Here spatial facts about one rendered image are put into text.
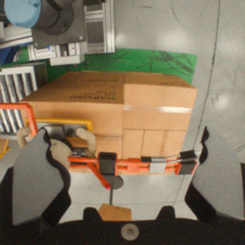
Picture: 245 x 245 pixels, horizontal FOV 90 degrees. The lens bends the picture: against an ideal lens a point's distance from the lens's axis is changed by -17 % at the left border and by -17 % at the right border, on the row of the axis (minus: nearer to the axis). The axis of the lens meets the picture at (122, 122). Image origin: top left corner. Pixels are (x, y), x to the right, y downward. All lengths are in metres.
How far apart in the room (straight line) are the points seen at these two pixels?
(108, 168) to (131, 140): 0.75
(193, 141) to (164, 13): 1.69
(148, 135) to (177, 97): 0.42
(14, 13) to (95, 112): 0.55
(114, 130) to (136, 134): 0.53
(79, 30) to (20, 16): 0.25
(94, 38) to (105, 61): 0.33
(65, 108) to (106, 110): 0.21
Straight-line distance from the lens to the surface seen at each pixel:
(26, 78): 1.36
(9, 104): 0.63
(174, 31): 1.72
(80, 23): 0.62
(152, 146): 1.42
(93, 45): 1.44
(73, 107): 0.79
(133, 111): 1.20
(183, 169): 0.70
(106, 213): 1.99
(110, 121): 0.79
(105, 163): 0.62
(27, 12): 0.44
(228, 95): 2.20
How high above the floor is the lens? 1.63
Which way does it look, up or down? 61 degrees down
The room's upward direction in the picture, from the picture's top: 180 degrees counter-clockwise
